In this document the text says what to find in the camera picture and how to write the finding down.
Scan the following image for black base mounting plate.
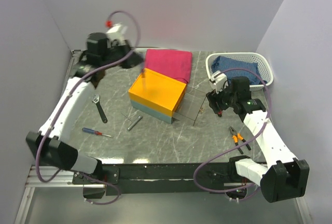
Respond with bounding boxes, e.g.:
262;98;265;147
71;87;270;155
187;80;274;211
72;162;250;200

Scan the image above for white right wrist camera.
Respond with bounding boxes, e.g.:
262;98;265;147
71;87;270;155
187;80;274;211
209;71;228;92

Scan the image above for black adjustable wrench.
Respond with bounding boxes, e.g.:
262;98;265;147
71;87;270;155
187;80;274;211
92;94;108;123

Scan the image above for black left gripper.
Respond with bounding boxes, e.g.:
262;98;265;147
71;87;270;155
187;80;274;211
102;39;145;69

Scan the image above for blue red screwdriver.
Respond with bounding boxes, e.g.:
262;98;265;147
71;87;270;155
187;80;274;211
141;68;146;90
82;128;112;138

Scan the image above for orange handled pliers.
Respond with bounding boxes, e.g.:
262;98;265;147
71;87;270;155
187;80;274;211
229;127;252;155

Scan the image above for grey T-handle socket wrench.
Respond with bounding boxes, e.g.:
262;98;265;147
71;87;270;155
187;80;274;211
122;113;143;131

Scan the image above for blue checkered cloth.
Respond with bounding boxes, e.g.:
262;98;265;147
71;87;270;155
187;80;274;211
211;55;268;86

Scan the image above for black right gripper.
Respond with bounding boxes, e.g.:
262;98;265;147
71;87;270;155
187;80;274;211
206;79;237;114

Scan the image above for white plastic basket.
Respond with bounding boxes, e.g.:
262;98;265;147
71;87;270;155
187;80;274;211
205;52;273;91

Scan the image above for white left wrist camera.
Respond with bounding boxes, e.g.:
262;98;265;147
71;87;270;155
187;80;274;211
105;20;128;42

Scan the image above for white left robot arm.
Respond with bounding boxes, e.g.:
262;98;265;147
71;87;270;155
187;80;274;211
25;32;143;184

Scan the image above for clear acrylic drawer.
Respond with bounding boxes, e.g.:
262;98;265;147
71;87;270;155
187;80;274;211
172;86;206;126

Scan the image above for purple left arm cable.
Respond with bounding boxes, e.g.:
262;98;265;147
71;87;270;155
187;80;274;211
35;10;142;206

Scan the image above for aluminium rail frame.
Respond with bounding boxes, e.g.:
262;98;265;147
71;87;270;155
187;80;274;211
13;49;109;224

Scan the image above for pink folded cloth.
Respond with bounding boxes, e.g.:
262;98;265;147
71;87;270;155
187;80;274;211
145;49;192;84

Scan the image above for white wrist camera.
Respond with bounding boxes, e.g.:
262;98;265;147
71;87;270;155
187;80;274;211
105;20;128;42
209;71;228;92

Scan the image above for orange drawer box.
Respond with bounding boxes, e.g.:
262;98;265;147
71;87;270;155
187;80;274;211
128;68;187;124

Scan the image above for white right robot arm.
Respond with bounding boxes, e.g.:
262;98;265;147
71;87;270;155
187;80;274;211
206;72;310;203

